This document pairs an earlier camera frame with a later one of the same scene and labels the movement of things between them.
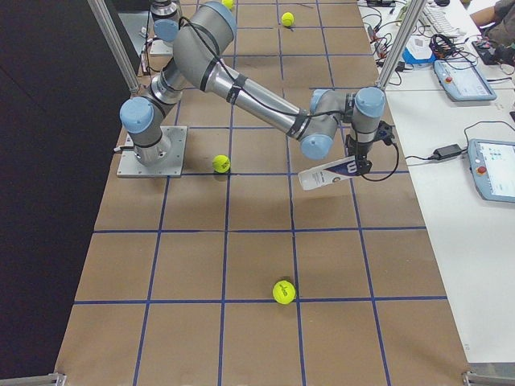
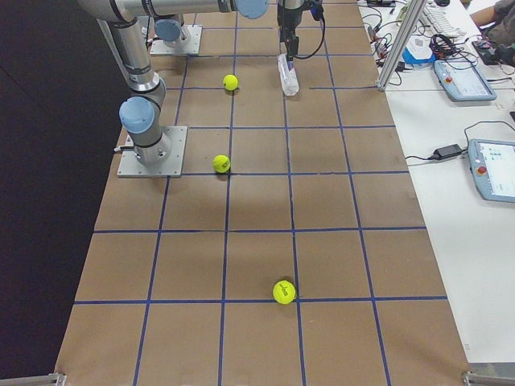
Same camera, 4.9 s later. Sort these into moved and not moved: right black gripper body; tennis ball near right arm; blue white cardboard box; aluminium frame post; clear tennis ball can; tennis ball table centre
Moved: clear tennis ball can; right black gripper body
Not moved: tennis ball near right arm; tennis ball table centre; aluminium frame post; blue white cardboard box
